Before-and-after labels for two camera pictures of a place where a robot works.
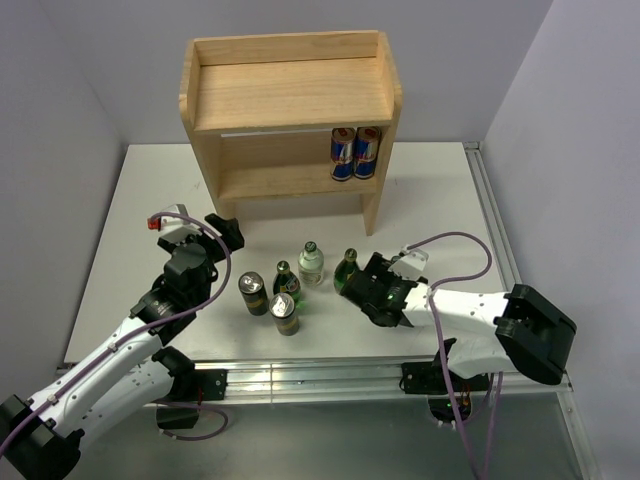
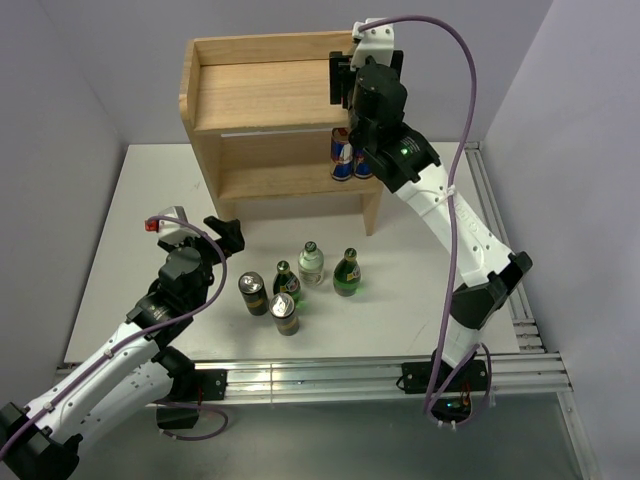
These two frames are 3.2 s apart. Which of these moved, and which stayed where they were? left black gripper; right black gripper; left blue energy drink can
Moved: right black gripper
Stayed: left black gripper; left blue energy drink can
